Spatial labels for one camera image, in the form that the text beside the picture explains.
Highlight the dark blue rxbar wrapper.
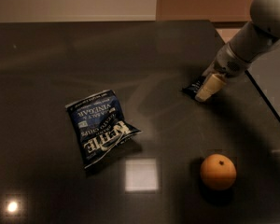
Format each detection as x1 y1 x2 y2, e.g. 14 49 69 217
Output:
182 76 205 102

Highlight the blue kettle chip bag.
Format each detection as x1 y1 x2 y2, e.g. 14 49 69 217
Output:
65 90 140 169

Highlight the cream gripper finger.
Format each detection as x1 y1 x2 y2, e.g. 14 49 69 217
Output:
202 61 217 77
195 74 226 102

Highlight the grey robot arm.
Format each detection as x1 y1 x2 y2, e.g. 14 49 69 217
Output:
195 0 280 102

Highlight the orange fruit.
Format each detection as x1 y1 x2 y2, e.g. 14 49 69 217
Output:
200 154 237 190

